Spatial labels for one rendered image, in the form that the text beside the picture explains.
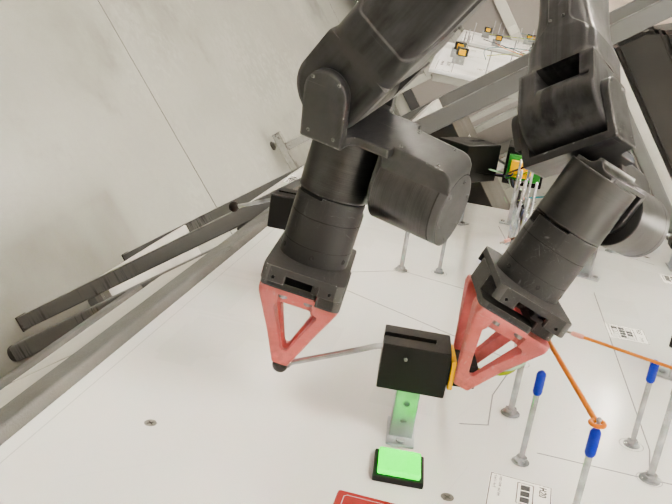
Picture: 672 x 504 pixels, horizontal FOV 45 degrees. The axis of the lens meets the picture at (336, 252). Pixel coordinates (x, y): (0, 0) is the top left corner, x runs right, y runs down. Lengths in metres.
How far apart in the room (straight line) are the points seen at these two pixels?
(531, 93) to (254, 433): 0.36
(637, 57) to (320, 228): 1.17
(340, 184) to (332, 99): 0.07
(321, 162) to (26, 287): 1.61
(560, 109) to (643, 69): 1.05
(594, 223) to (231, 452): 0.33
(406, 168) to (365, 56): 0.09
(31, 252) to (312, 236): 1.65
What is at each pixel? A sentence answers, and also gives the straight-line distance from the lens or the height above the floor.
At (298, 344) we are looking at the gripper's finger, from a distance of 0.68.
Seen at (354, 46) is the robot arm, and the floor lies 1.23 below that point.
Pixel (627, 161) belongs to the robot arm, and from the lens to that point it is 0.71.
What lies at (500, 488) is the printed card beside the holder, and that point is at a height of 1.17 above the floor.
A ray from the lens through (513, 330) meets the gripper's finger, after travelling 0.65.
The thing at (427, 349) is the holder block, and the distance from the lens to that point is 0.67.
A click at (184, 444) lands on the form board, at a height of 0.97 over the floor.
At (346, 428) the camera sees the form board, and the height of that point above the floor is 1.06.
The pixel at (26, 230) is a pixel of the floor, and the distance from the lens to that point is 2.26.
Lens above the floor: 1.33
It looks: 18 degrees down
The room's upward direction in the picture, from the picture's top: 66 degrees clockwise
